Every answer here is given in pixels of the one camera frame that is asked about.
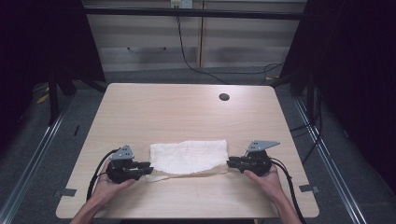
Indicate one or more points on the black metal stand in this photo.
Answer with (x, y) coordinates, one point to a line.
(310, 96)
(53, 99)

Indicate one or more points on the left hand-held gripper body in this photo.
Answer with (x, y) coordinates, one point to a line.
(123, 169)

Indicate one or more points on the dark curtain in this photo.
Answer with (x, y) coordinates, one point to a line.
(358, 77)
(37, 46)

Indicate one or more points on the grey tape piece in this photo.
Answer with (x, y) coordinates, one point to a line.
(69, 192)
(308, 188)

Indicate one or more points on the person's right hand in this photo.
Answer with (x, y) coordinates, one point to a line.
(269, 183)

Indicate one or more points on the white wall socket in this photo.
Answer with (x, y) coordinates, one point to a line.
(181, 3)

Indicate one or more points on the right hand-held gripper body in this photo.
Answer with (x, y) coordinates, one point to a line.
(258, 161)

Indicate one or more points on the black horizontal metal bar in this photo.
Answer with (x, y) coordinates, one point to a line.
(193, 13)

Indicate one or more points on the person's left hand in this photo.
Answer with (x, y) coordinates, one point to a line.
(106, 188)

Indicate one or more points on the metal floor rail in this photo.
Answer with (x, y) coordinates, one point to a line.
(330, 161)
(31, 165)

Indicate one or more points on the white cloth towel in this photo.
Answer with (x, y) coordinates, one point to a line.
(190, 157)

